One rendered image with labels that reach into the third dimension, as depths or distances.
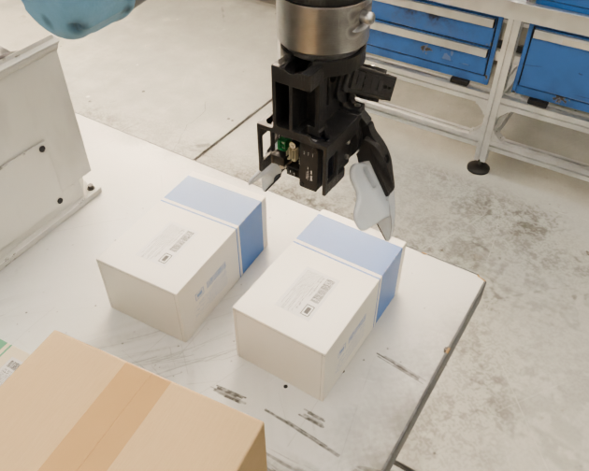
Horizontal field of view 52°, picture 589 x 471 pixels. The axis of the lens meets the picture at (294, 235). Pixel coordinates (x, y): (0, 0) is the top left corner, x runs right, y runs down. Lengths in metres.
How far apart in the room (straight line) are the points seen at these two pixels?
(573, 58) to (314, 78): 1.59
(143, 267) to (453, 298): 0.40
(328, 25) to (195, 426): 0.33
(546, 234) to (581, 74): 0.49
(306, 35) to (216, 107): 2.08
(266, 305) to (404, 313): 0.20
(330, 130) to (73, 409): 0.32
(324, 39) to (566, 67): 1.60
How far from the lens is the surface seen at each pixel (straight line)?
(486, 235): 2.01
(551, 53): 2.03
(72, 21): 0.43
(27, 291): 0.88
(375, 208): 0.58
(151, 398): 0.54
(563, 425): 1.63
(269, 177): 0.65
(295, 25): 0.48
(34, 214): 0.93
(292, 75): 0.48
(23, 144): 0.88
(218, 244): 0.75
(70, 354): 0.58
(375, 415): 0.71
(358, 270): 0.71
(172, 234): 0.77
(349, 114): 0.54
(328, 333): 0.65
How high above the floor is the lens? 1.30
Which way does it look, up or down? 43 degrees down
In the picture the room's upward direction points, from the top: straight up
